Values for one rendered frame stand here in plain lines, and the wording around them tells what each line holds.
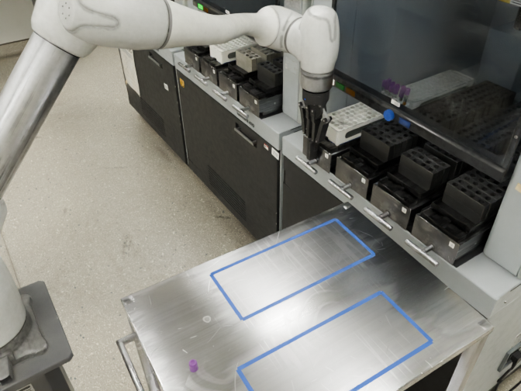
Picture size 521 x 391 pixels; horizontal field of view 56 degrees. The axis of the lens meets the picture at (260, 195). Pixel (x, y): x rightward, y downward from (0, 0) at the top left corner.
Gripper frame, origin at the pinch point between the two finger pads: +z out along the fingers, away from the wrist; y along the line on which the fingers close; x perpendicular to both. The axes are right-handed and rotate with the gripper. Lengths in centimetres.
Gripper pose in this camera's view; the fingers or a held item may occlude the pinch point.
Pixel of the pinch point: (312, 148)
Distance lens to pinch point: 148.7
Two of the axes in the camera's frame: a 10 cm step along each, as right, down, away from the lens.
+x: -8.4, 3.5, -4.2
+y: -5.5, -5.2, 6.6
